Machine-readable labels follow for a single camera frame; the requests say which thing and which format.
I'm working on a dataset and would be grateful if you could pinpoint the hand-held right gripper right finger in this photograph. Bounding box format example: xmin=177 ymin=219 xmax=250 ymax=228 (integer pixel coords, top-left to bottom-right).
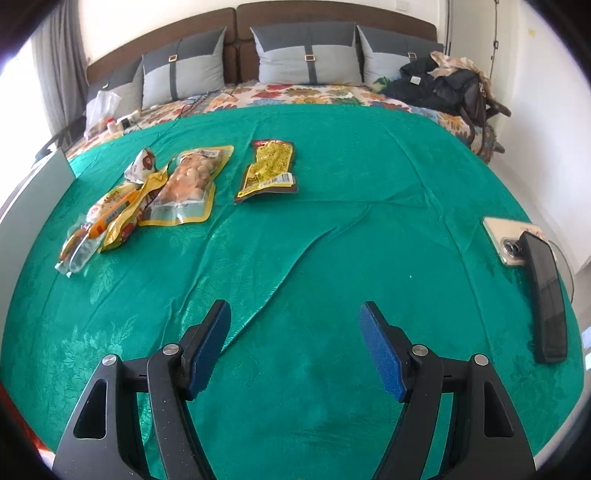
xmin=359 ymin=301 xmax=539 ymax=480

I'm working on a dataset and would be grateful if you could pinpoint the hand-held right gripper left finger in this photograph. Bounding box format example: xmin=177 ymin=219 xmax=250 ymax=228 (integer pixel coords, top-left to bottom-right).
xmin=52 ymin=299 xmax=232 ymax=480

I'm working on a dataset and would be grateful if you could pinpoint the plain yellow sausage packet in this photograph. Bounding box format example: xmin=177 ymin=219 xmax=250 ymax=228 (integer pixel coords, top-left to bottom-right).
xmin=100 ymin=167 xmax=172 ymax=253

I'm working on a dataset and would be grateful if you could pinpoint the clear sausage packet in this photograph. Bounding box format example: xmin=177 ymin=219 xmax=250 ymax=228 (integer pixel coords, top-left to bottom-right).
xmin=55 ymin=222 xmax=105 ymax=278

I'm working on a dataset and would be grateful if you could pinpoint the yellow clear-window snack packet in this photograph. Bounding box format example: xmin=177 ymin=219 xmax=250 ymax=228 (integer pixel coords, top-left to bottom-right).
xmin=139 ymin=145 xmax=235 ymax=227

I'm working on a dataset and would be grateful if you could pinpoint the orange and white sausage packet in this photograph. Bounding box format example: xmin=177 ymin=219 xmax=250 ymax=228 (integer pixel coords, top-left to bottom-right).
xmin=85 ymin=182 xmax=145 ymax=237

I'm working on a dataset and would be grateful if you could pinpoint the yellow and black snack packet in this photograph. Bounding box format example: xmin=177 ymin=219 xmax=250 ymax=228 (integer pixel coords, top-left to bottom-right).
xmin=233 ymin=140 xmax=300 ymax=205

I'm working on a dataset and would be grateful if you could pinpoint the white triangular snack packet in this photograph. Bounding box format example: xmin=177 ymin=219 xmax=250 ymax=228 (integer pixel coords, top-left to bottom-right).
xmin=124 ymin=148 xmax=160 ymax=186

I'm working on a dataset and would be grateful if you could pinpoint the green patterned blanket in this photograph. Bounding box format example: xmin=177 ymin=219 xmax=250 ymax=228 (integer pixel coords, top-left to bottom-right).
xmin=0 ymin=104 xmax=585 ymax=480

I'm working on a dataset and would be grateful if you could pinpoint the beige smartphone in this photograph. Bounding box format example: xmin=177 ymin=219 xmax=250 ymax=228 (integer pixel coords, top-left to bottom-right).
xmin=482 ymin=217 xmax=546 ymax=268

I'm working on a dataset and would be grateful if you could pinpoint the long black device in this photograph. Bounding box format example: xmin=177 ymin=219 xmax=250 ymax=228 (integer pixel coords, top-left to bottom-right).
xmin=519 ymin=231 xmax=568 ymax=365

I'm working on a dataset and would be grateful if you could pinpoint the red object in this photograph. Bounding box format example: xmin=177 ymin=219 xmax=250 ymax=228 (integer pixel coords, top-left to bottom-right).
xmin=0 ymin=382 xmax=52 ymax=459

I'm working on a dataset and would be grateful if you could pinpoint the grey flat board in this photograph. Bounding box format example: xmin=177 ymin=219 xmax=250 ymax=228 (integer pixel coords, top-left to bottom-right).
xmin=0 ymin=147 xmax=77 ymax=234

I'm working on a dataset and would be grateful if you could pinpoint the black clothes pile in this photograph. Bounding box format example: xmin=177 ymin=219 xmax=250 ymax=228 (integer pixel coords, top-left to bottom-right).
xmin=382 ymin=58 xmax=481 ymax=121

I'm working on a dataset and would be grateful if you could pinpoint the white plastic bag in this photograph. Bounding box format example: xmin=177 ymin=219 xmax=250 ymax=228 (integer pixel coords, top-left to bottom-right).
xmin=85 ymin=90 xmax=123 ymax=136

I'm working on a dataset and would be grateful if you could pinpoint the floral bed sheet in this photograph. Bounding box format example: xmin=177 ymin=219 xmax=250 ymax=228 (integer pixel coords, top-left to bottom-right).
xmin=65 ymin=78 xmax=498 ymax=163

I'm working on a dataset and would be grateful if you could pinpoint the brown bag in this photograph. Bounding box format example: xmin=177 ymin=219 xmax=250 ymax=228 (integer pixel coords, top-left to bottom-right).
xmin=457 ymin=69 xmax=512 ymax=139

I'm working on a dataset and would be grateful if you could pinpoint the grey two-tone pillow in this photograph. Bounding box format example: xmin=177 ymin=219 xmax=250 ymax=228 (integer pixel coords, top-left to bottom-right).
xmin=356 ymin=24 xmax=447 ymax=86
xmin=141 ymin=26 xmax=228 ymax=110
xmin=249 ymin=23 xmax=363 ymax=86
xmin=87 ymin=59 xmax=145 ymax=117

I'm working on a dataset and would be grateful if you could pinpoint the beige crumpled cloth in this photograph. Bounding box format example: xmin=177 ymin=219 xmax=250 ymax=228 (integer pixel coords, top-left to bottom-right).
xmin=429 ymin=51 xmax=482 ymax=80

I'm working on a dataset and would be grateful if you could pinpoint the brown padded headboard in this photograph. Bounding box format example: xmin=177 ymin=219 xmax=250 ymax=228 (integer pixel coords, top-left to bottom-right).
xmin=85 ymin=2 xmax=438 ymax=89

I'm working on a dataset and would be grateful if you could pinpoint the grey curtain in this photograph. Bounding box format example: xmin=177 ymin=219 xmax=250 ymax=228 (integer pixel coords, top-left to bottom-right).
xmin=31 ymin=0 xmax=89 ymax=149

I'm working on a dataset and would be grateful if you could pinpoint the white cable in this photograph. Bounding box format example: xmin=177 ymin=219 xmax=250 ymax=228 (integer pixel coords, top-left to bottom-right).
xmin=546 ymin=239 xmax=576 ymax=306

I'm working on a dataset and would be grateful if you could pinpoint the black cable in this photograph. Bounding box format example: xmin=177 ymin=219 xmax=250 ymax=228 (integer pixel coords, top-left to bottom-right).
xmin=174 ymin=90 xmax=237 ymax=121

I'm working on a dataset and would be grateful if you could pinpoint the wall cable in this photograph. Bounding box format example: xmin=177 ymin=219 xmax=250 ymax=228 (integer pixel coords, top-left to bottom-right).
xmin=488 ymin=0 xmax=503 ymax=80

